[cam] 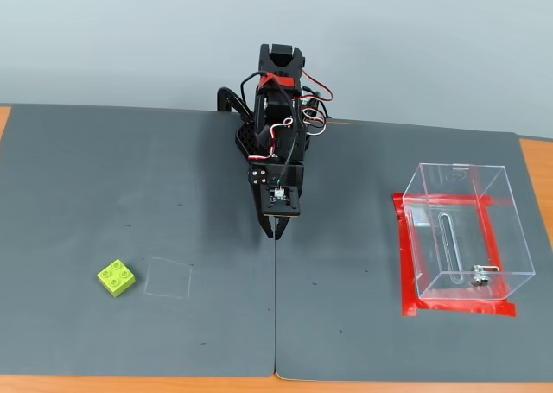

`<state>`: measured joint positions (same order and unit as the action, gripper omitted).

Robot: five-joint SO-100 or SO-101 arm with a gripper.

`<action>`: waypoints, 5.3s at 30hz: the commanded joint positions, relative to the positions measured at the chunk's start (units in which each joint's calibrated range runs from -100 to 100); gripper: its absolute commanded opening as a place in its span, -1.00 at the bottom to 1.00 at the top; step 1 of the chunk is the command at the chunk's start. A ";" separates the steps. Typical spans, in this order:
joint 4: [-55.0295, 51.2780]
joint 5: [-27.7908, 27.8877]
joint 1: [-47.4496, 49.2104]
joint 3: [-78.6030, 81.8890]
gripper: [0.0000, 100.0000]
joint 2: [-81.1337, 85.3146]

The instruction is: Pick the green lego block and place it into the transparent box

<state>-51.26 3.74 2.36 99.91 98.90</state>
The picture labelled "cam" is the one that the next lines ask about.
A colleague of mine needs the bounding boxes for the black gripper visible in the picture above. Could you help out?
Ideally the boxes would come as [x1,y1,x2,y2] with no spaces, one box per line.
[246,162,306,241]

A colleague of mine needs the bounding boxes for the green lego block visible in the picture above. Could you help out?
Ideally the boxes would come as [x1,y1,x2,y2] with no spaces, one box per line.
[97,258,137,299]

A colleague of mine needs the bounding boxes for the transparent acrylic box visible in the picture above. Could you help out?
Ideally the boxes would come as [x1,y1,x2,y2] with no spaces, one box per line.
[401,162,537,301]

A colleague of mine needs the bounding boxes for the metal box latch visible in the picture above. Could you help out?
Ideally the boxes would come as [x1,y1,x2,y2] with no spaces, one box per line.
[469,263,500,288]

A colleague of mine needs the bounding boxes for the dark grey table mat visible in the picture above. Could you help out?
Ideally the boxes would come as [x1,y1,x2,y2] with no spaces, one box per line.
[274,117,553,383]
[0,103,277,379]

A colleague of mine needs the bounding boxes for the black table clamp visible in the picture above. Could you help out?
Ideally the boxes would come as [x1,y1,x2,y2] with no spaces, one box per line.
[216,87,252,118]

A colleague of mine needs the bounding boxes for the red tape band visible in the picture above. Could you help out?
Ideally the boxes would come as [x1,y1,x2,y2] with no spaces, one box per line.
[258,73,296,88]

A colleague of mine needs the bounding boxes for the red tape outline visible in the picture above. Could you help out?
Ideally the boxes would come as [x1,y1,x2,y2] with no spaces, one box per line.
[391,191,518,319]

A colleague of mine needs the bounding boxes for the black wrist camera board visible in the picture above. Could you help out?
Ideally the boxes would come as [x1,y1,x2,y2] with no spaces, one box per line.
[262,184,302,219]

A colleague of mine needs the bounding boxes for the red black white servo cable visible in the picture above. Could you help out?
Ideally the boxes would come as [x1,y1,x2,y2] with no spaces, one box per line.
[301,69,334,136]

